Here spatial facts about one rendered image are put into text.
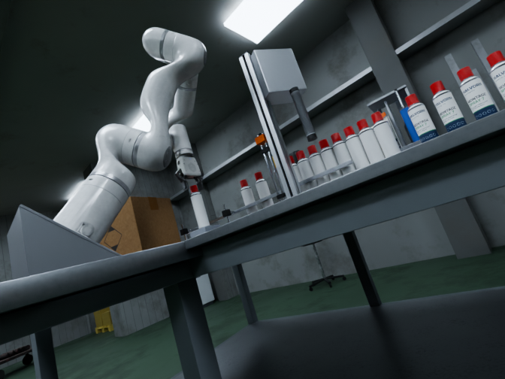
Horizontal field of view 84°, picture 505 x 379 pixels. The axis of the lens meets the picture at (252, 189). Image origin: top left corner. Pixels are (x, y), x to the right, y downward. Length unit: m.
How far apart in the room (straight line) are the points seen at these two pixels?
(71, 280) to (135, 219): 0.71
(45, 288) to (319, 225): 0.43
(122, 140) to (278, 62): 0.64
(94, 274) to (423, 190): 0.52
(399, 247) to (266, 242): 3.75
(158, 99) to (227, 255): 0.59
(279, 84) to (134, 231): 0.80
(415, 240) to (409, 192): 3.72
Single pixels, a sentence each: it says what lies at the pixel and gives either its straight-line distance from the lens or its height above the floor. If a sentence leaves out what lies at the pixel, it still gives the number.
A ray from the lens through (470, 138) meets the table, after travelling 0.42.
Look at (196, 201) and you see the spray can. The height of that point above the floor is 1.04.
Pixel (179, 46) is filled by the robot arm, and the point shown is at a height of 1.48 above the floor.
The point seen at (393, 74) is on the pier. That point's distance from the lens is 4.03.
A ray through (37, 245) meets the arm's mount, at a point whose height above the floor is 0.90.
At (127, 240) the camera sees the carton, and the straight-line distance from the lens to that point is 1.26.
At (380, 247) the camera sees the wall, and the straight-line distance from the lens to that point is 4.30.
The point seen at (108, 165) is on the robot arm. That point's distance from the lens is 0.88.
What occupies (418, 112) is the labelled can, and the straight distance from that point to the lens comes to 1.07.
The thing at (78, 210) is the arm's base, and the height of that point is 0.98.
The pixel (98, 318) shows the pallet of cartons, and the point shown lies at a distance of 8.26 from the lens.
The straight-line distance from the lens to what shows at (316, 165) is 1.13.
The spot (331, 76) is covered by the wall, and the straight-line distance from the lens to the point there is 4.67.
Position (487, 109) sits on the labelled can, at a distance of 1.07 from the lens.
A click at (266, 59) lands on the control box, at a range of 1.18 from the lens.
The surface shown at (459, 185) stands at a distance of 0.46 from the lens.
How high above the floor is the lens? 0.77
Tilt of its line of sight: 11 degrees up
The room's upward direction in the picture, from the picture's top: 18 degrees counter-clockwise
